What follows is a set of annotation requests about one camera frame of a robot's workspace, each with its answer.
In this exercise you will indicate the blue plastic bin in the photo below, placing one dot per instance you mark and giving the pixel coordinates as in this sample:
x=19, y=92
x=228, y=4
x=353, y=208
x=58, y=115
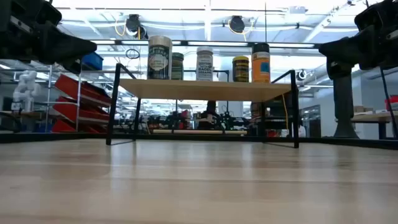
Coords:
x=93, y=60

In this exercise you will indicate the white-lidded bagel sesame jar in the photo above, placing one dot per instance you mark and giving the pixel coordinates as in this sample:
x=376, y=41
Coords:
x=204, y=65

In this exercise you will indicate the grey metal shelving rack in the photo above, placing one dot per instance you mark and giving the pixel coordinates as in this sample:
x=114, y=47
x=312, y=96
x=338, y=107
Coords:
x=79, y=102

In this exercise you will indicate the yellow-lidded black spice jar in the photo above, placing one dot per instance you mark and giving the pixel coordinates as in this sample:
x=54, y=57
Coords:
x=240, y=70

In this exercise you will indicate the person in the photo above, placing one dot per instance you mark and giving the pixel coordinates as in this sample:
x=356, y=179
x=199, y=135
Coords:
x=211, y=116

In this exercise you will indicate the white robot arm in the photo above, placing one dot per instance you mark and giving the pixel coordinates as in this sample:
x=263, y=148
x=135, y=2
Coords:
x=25, y=90

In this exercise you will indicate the red storage bin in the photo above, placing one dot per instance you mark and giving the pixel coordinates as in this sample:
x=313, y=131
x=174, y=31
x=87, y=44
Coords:
x=62, y=127
x=81, y=90
x=77, y=110

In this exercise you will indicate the orange spice jar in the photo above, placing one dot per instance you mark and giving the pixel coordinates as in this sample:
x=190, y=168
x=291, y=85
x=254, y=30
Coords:
x=260, y=67

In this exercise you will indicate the red box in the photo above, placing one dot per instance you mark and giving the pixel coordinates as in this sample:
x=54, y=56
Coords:
x=392, y=102

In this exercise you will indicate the thin black pole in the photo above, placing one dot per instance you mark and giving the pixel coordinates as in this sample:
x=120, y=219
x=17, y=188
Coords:
x=389, y=102

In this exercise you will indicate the cardboard box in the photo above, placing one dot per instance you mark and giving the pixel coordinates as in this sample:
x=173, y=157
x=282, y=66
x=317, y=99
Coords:
x=360, y=109

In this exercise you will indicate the furikake jar with tan lid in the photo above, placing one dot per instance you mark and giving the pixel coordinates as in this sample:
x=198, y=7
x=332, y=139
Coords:
x=159, y=59

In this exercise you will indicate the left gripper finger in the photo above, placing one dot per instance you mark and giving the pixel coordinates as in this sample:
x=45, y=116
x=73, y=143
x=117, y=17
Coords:
x=66, y=46
x=74, y=66

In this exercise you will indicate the long black overhead rail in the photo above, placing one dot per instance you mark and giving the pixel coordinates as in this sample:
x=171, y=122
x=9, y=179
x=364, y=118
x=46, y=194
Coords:
x=186, y=43

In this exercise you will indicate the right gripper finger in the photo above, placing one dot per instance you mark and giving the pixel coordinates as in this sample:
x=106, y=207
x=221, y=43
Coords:
x=345, y=48
x=339, y=70

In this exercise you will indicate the wooden shelf with black frame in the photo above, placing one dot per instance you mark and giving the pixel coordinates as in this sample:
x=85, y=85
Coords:
x=202, y=90

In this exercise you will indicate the wooden desk with black legs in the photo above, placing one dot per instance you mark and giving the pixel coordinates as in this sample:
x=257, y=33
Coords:
x=370, y=117

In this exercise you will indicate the pale wooden bar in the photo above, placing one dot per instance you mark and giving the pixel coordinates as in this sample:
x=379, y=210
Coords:
x=199, y=132

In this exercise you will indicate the green-lidded herb spice jar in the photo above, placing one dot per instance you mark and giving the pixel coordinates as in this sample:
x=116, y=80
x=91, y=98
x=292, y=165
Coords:
x=178, y=67

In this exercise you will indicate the dark pillar with flared base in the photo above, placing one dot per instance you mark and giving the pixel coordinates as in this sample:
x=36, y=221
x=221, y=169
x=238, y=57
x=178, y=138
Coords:
x=343, y=105

